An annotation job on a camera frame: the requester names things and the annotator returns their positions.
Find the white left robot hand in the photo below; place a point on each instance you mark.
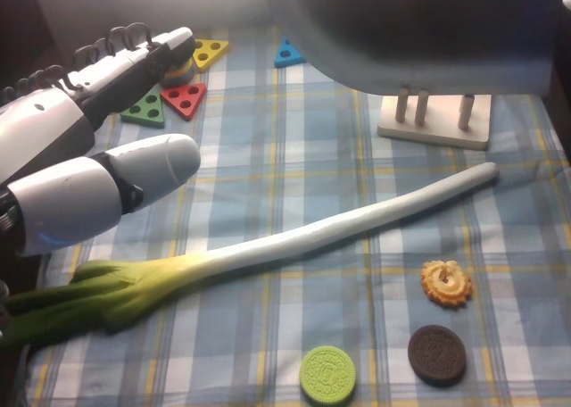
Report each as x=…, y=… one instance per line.
x=67, y=197

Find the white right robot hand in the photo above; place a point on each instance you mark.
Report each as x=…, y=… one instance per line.
x=567, y=1

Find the large steel cleaver blade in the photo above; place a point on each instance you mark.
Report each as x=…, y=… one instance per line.
x=424, y=36

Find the long leek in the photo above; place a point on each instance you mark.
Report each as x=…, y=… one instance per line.
x=276, y=244

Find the wooden peg board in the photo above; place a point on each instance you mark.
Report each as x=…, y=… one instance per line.
x=435, y=135

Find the green triangle block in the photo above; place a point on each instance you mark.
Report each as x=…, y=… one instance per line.
x=145, y=114

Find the red triangle block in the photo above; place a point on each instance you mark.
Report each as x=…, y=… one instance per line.
x=185, y=99

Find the yellow triangle block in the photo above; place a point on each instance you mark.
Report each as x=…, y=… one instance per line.
x=209, y=52

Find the blue plaid tablecloth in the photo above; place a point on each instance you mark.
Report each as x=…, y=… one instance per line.
x=276, y=157

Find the blue triangle block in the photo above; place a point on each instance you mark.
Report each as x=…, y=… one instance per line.
x=285, y=56

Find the swirled butter cookie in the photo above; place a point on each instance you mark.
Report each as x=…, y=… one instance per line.
x=446, y=284

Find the green sandwich cookie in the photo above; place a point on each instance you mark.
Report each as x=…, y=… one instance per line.
x=328, y=373

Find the brown sandwich cookie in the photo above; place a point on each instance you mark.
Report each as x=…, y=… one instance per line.
x=437, y=354

